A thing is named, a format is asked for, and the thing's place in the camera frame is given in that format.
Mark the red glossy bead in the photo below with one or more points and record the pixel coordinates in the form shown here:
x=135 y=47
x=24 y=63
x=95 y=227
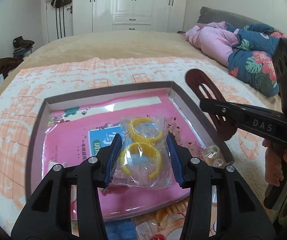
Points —
x=156 y=237

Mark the orange and white printed blanket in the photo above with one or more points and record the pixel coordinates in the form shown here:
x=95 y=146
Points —
x=13 y=120

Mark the pink quilt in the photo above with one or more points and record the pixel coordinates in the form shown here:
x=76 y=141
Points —
x=213 y=42

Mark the grey bed headboard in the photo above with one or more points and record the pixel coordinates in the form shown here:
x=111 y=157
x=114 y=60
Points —
x=216 y=15

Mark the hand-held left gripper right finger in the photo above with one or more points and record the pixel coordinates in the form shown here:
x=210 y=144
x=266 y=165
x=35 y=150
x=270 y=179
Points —
x=172 y=150

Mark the shallow cardboard box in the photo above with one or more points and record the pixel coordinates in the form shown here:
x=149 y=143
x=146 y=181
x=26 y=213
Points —
x=37 y=135

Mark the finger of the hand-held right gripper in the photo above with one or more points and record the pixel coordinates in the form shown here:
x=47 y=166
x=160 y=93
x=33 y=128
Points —
x=221 y=111

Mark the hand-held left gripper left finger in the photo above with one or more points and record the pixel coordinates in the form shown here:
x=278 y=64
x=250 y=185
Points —
x=117 y=146

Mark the bed with tan sheet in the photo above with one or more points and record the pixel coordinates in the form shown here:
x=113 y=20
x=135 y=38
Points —
x=108 y=45

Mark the blue floral quilt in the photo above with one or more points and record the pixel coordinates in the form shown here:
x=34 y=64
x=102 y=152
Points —
x=256 y=60

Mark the brown garment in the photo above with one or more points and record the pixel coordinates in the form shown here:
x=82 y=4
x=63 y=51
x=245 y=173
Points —
x=9 y=65

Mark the pink book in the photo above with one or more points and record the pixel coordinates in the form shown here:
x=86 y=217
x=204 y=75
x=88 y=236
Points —
x=73 y=140

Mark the white door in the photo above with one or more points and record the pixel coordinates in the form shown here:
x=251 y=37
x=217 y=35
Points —
x=51 y=25

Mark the small blue box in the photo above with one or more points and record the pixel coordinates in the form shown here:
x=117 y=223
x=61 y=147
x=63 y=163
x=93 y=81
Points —
x=121 y=231

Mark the orange hair claw clip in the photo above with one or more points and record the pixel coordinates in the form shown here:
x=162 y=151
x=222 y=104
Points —
x=169 y=213

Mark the dark folded clothes pile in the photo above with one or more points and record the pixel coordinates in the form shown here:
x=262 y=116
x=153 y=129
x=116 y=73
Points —
x=23 y=42

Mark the dark brown oval hair clip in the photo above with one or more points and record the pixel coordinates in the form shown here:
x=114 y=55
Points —
x=196 y=77

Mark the white wardrobe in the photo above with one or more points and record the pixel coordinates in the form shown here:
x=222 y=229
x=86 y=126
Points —
x=133 y=5

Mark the person's right hand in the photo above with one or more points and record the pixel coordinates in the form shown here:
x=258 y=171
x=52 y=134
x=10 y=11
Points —
x=274 y=170

